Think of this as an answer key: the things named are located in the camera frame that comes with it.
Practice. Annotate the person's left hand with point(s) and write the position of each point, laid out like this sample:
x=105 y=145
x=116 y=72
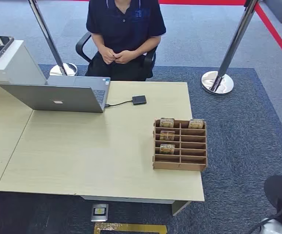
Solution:
x=125 y=56

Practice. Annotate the person's right hand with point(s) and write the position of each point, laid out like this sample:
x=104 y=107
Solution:
x=108 y=55

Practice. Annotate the brown hotel card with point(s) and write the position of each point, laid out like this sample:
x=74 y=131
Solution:
x=166 y=149
x=167 y=135
x=196 y=124
x=166 y=122

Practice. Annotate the person's right forearm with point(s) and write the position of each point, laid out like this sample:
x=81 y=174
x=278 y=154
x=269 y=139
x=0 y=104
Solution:
x=98 y=43

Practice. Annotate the person's left forearm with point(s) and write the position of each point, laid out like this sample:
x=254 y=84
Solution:
x=146 y=46

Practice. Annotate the person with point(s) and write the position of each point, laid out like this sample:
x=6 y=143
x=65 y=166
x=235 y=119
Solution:
x=123 y=29

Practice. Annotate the wooden card holder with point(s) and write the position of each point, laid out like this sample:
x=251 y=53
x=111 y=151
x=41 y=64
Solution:
x=179 y=166

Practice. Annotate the black office chair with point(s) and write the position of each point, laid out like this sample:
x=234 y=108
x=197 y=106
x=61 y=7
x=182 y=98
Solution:
x=82 y=45

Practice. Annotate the black external drive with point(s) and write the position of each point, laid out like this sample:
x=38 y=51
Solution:
x=139 y=100

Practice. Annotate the grey laptop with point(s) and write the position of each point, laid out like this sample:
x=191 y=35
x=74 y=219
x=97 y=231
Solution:
x=58 y=97

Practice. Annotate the white cabinet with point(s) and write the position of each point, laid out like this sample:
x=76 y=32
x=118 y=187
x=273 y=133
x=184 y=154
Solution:
x=21 y=71

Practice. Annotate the red barrier belt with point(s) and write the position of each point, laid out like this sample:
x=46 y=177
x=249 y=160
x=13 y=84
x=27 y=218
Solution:
x=203 y=2
x=274 y=34

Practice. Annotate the silver floor socket box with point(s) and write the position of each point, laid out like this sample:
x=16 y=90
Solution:
x=99 y=212

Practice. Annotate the dark blue rug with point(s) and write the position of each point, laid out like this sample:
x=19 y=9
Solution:
x=240 y=129

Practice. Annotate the yellow floor tape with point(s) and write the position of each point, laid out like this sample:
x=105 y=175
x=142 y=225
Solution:
x=130 y=228

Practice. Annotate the dark display plinth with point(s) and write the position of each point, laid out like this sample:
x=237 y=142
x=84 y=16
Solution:
x=280 y=11

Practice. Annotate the chrome stanchion post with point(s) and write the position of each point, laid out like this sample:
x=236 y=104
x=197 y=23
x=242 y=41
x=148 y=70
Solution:
x=45 y=32
x=235 y=35

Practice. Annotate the white desk frame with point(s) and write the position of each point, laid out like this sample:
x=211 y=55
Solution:
x=179 y=206

